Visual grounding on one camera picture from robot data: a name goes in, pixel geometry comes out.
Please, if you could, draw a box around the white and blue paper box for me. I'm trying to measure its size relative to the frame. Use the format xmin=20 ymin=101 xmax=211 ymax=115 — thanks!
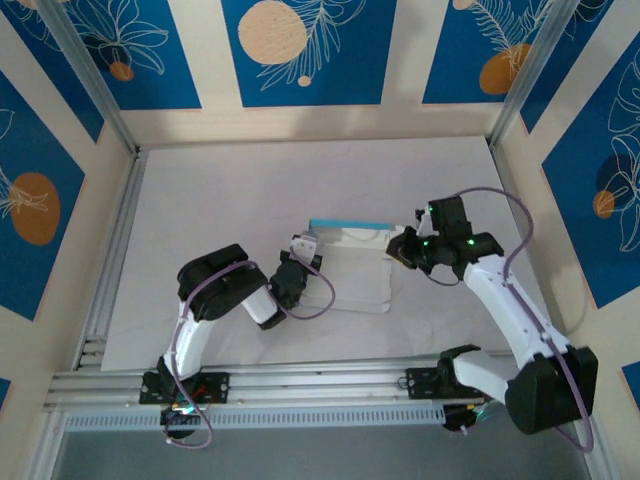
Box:
xmin=299 ymin=218 xmax=406 ymax=315

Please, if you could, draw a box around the black controller box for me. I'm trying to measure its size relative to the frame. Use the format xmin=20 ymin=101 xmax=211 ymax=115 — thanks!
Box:
xmin=442 ymin=403 xmax=490 ymax=434
xmin=159 ymin=403 xmax=207 ymax=442

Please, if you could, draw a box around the blue poster orange dot flower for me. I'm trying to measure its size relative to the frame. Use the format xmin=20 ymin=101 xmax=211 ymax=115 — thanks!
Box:
xmin=49 ymin=0 xmax=203 ymax=111
xmin=542 ymin=44 xmax=640 ymax=310

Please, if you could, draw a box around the white table mat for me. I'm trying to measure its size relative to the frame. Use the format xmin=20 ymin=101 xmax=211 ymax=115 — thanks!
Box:
xmin=99 ymin=133 xmax=562 ymax=374

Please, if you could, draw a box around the blue poster peach circle fern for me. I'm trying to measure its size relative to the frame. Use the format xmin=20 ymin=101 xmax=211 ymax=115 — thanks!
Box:
xmin=221 ymin=0 xmax=399 ymax=108

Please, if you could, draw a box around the blue poster orange circle fern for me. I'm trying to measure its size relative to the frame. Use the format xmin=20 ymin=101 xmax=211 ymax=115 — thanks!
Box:
xmin=422 ymin=0 xmax=556 ymax=105

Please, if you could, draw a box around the blue poster white line flower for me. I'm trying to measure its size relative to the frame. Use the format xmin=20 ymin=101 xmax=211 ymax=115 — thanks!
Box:
xmin=0 ymin=0 xmax=106 ymax=145
xmin=519 ymin=0 xmax=616 ymax=134

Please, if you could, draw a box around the blue poster orange circle flower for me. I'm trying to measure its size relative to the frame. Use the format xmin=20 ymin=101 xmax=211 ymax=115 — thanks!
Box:
xmin=0 ymin=69 xmax=86 ymax=322

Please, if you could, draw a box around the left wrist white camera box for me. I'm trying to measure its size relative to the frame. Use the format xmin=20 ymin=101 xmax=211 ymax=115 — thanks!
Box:
xmin=289 ymin=229 xmax=320 ymax=262

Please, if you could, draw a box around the aluminium mounting rail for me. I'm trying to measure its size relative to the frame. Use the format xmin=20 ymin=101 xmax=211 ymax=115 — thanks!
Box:
xmin=42 ymin=349 xmax=596 ymax=414

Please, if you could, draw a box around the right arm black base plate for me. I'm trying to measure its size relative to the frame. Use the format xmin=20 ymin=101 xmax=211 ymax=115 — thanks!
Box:
xmin=405 ymin=367 xmax=497 ymax=401

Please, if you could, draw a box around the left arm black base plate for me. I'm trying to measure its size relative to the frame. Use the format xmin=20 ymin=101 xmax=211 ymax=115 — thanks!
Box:
xmin=138 ymin=371 xmax=232 ymax=405

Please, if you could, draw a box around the grey slotted cable duct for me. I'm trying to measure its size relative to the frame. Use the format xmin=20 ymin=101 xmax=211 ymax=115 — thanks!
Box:
xmin=63 ymin=405 xmax=447 ymax=433

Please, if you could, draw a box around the aluminium side rail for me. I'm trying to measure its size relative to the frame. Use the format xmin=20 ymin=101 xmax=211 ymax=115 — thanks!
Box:
xmin=74 ymin=149 xmax=150 ymax=371

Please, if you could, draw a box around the aluminium frame post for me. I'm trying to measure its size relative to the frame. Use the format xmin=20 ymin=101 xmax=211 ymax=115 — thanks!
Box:
xmin=487 ymin=0 xmax=584 ymax=151
xmin=37 ymin=0 xmax=140 ymax=155

